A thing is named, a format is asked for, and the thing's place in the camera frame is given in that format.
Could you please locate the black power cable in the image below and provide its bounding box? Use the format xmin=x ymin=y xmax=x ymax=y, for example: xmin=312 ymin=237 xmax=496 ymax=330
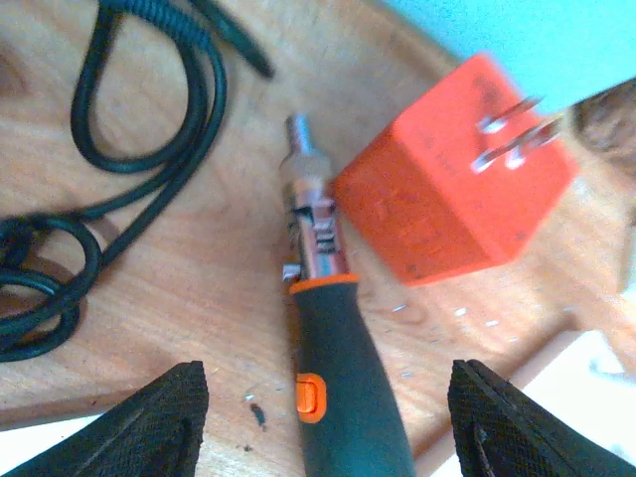
xmin=0 ymin=0 xmax=277 ymax=363

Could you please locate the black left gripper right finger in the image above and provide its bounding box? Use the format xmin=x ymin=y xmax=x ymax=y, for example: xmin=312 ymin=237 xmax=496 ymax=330
xmin=447 ymin=360 xmax=635 ymax=476

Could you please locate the white peg base plate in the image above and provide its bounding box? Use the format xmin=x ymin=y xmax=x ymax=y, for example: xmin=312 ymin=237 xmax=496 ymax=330
xmin=415 ymin=331 xmax=635 ymax=476

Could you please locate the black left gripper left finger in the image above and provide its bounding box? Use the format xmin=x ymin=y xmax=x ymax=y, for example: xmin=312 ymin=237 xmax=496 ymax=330
xmin=6 ymin=361 xmax=209 ymax=476

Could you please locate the woven wicker basket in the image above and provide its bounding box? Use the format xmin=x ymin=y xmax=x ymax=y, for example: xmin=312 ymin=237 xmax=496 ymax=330
xmin=572 ymin=79 xmax=635 ymax=177

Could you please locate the orange cube power adapter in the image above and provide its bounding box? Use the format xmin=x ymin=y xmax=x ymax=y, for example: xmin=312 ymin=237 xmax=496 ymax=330
xmin=333 ymin=54 xmax=577 ymax=286

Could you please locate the grey plastic storage box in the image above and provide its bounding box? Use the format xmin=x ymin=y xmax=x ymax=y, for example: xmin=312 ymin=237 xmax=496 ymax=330
xmin=382 ymin=0 xmax=636 ymax=116

